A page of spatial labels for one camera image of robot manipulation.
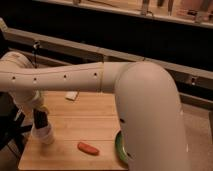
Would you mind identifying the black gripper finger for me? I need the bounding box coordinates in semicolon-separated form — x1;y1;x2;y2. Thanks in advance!
33;109;48;129

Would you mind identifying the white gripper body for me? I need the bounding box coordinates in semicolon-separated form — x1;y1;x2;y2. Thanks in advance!
11;90;46;119

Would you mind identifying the white eraser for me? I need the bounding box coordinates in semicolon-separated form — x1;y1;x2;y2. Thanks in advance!
65;91;78;101

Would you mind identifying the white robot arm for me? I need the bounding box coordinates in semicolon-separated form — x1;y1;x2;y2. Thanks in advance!
0;51;190;171

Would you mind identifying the black chair base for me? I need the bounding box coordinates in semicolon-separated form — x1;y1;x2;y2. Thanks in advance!
0;92;32;153

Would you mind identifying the wooden board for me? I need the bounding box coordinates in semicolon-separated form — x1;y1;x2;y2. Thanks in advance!
19;92;127;171

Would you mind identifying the orange carrot toy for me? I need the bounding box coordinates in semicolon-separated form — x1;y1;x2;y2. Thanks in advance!
77;142;99;156

